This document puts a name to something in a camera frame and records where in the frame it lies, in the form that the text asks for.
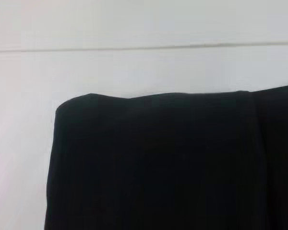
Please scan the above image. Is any black FREE print t-shirt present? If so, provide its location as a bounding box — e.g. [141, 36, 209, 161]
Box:
[43, 84, 288, 230]

